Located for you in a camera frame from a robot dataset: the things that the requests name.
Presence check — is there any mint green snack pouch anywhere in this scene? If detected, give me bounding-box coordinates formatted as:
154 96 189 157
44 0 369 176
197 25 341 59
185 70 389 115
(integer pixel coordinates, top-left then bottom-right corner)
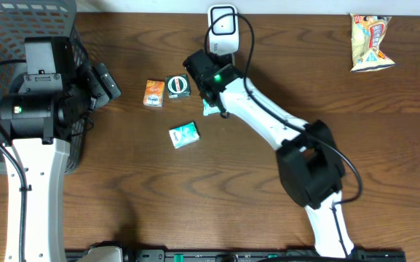
202 100 221 116

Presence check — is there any round green white item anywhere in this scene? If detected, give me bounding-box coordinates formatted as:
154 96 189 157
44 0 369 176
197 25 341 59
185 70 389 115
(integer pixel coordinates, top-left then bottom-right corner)
165 74 191 99

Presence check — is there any green tissue pack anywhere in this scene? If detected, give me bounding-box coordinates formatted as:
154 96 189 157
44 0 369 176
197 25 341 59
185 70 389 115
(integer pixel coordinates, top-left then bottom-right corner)
169 122 200 148

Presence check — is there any orange tissue pack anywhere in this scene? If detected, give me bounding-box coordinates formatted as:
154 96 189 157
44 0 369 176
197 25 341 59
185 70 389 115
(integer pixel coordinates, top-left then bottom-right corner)
143 80 165 107

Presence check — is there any yellow white snack bag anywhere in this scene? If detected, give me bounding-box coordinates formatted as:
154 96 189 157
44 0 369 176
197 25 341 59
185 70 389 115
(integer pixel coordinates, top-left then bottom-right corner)
350 13 395 73

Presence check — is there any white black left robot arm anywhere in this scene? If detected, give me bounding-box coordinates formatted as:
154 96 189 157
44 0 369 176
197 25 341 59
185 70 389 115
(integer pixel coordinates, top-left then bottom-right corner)
0 36 121 261

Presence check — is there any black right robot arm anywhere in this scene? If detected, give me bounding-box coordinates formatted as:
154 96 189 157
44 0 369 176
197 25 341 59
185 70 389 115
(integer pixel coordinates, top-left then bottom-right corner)
193 64 354 258

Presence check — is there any white barcode scanner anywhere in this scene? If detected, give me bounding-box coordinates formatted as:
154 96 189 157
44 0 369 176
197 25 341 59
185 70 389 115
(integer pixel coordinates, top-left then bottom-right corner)
207 4 239 55

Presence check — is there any dark grey plastic basket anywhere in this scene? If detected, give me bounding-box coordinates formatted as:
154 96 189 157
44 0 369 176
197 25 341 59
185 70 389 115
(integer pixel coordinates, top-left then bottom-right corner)
0 0 92 100

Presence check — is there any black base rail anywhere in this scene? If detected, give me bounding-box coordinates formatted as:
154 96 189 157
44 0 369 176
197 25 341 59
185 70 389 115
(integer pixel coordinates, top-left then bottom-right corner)
125 249 406 262

